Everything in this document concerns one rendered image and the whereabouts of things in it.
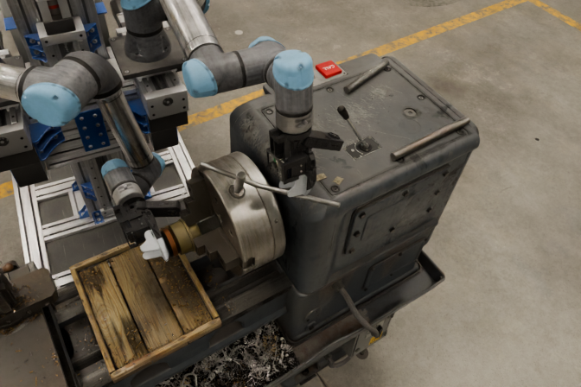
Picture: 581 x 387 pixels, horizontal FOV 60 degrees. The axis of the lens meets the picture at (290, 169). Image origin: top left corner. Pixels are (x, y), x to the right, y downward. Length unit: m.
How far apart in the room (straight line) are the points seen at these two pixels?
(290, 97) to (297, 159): 0.15
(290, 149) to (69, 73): 0.57
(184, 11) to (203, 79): 0.18
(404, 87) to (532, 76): 2.68
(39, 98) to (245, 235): 0.57
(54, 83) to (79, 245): 1.30
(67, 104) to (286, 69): 0.58
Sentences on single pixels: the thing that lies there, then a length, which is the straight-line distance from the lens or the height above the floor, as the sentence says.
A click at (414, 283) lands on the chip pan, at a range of 1.98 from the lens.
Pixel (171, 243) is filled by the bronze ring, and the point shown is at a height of 1.11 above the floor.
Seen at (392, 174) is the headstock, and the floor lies 1.25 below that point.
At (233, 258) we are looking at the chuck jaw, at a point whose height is 1.10.
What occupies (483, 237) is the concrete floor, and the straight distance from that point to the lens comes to 2.92.
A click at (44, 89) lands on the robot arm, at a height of 1.42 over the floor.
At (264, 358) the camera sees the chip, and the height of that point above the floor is 0.59.
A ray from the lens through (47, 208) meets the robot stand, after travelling 2.66.
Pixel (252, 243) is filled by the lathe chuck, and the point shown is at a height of 1.15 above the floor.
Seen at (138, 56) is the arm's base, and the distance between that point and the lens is 1.74.
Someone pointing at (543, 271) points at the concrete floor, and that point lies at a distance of 2.94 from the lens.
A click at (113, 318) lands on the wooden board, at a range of 1.49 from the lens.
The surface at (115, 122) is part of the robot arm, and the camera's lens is 1.48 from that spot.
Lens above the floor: 2.19
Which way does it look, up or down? 48 degrees down
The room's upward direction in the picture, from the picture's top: 6 degrees clockwise
